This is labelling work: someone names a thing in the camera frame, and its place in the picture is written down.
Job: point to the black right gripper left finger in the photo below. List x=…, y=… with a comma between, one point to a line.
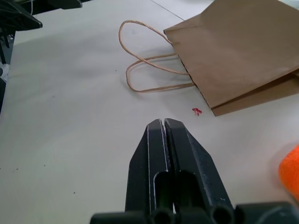
x=140, y=168

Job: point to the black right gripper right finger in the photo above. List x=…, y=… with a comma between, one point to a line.
x=198, y=168

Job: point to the brown paper bag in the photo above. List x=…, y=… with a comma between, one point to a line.
x=236, y=58

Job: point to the orange cloth object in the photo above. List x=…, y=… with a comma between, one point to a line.
x=290, y=171

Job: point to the black equipment at table edge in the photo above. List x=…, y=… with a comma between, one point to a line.
x=16, y=16

